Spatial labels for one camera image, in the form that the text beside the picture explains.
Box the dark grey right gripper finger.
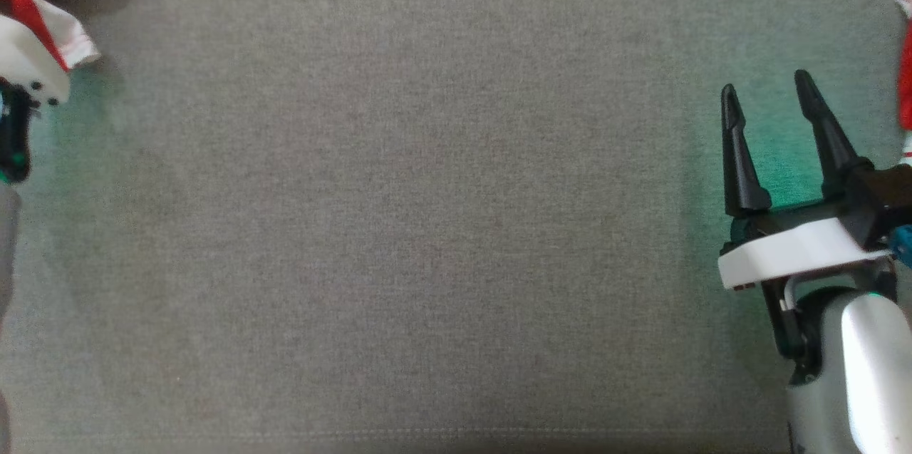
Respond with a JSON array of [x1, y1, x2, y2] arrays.
[[719, 83, 773, 220], [792, 68, 875, 200]]

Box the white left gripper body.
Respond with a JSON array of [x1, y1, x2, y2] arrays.
[[0, 11, 72, 185]]

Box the red white numbered jersey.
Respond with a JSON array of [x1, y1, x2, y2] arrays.
[[893, 0, 912, 160]]

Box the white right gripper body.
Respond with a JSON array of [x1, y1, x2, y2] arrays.
[[716, 197, 896, 363]]

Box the black right cable blue plug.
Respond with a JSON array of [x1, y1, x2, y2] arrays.
[[890, 224, 912, 271]]

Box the red shorts with white stripe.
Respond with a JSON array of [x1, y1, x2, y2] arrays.
[[0, 0, 109, 74]]

